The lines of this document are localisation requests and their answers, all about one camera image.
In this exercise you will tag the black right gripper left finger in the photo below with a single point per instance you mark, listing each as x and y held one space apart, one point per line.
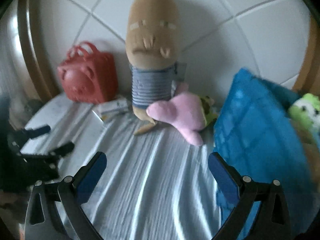
43 221

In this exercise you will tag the tall tan plush striped shirt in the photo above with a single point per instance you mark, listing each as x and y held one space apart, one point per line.
152 47

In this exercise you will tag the brown teddy bear plush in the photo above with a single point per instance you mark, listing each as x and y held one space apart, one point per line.
311 151

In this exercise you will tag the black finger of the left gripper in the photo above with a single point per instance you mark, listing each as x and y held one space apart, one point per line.
26 134
43 166

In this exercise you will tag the white flat box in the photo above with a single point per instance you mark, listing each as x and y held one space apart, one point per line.
110 109

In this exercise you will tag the green frog plush toy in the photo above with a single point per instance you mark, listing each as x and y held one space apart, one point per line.
305 112

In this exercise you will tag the grey striped bed sheet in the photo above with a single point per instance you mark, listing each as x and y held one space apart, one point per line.
155 186

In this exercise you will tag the red bear-face plastic basket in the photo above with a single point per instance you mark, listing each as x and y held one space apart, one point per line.
88 74

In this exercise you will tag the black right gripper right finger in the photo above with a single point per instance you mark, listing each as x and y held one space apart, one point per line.
272 219

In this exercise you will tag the pink heart plush pillow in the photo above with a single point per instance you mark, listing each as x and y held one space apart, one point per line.
183 111

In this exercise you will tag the blue star-print pillow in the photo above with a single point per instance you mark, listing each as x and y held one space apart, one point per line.
254 134

